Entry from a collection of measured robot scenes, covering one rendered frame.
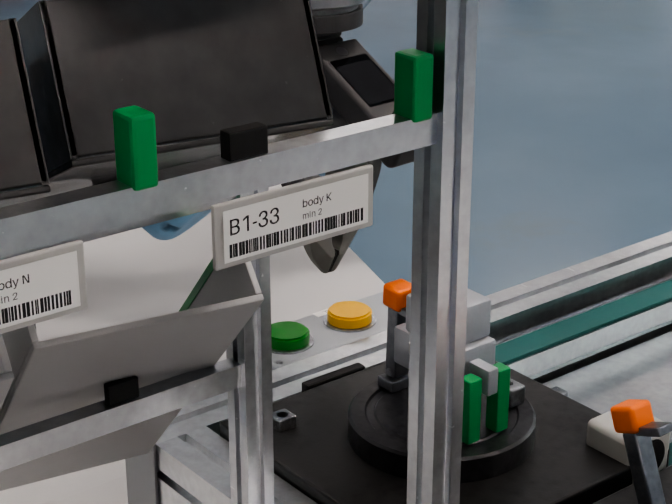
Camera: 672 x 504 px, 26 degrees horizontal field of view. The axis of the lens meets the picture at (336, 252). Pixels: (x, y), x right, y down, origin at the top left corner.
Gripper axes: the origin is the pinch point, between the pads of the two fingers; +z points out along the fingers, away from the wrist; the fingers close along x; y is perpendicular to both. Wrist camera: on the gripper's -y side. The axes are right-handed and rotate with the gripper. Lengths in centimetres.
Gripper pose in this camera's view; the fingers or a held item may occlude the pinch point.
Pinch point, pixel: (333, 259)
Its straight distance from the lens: 115.5
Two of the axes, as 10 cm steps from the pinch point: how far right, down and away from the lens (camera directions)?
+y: -6.2, -3.0, 7.3
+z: 0.0, 9.2, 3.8
